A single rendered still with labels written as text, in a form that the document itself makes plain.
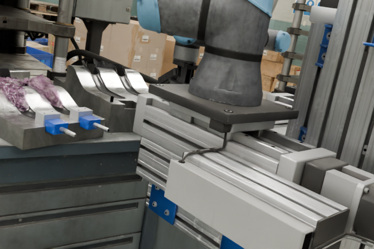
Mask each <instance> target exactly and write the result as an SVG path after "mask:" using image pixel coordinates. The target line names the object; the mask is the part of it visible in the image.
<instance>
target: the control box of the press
mask: <svg viewBox="0 0 374 249"><path fill-rule="evenodd" d="M132 1H133V0H73V9H72V18H71V24H72V25H73V22H74V20H75V17H77V18H79V19H81V20H82V21H83V23H84V25H85V27H86V29H87V37H86V45H85V50H86V51H89V52H92V53H95V54H98V55H100V48H101V40H102V33H103V31H104V30H105V29H106V27H107V26H108V25H109V24H110V25H113V24H116V23H121V24H130V16H131V9H132ZM70 40H71V42H72V44H73V45H74V47H75V49H79V47H78V45H77V43H76V41H75V39H74V38H70ZM87 67H88V68H89V70H90V72H91V74H94V64H87Z"/></svg>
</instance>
